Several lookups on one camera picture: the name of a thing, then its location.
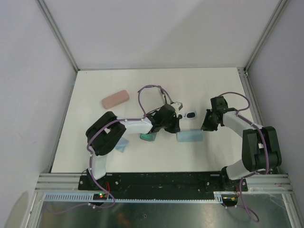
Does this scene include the purple cable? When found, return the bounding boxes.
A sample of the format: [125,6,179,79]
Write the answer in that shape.
[86,85,174,209]
[219,92,271,224]

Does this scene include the small circuit board with leds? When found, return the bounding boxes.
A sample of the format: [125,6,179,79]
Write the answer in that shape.
[93,193,108,200]

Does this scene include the left aluminium frame post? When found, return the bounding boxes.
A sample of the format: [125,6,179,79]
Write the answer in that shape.
[35,0,79,72]

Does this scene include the white slotted cable duct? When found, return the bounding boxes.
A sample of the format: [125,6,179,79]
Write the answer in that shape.
[44,192,227,203]

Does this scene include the aluminium frame post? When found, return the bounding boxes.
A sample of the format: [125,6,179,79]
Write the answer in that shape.
[35,0,79,72]
[243,0,290,72]

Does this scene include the right aluminium frame post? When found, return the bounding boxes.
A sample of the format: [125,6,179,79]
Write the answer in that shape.
[243,0,290,72]

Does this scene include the pink glasses case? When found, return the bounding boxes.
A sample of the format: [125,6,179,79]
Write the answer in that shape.
[101,90,130,110]

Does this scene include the small blue crumpled cloth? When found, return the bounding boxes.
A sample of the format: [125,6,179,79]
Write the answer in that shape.
[115,138,129,153]

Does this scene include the light blue cleaning cloth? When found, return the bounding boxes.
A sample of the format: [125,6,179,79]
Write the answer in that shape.
[176,129,203,143]

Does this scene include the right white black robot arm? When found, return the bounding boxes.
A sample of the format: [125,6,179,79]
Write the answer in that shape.
[200,95,282,190]

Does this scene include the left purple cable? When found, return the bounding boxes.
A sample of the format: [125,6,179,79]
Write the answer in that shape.
[86,85,174,209]

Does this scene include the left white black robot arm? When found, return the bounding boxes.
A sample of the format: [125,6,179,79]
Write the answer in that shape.
[85,102,183,190]

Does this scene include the brown thin-frame glasses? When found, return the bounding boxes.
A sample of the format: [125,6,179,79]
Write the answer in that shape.
[137,85,168,104]

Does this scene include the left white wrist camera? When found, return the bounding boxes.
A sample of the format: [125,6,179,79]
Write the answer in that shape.
[170,102,183,113]

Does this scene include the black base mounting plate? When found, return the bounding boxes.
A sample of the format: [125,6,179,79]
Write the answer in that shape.
[78,171,248,196]

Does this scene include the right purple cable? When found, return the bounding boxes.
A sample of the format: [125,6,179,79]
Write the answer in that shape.
[219,92,271,224]

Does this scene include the white frame sunglasses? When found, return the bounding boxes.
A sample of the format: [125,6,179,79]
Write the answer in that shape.
[178,111,197,120]

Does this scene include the blue-grey glasses case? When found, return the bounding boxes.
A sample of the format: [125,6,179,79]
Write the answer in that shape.
[140,133,157,142]

